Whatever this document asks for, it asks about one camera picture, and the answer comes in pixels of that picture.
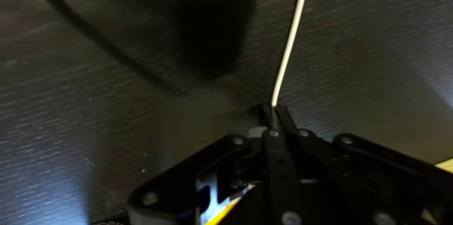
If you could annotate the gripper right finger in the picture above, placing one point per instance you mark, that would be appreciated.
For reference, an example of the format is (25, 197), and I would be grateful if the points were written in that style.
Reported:
(371, 168)

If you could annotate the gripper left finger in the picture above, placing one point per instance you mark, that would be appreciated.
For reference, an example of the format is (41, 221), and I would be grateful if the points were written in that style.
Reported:
(279, 168)

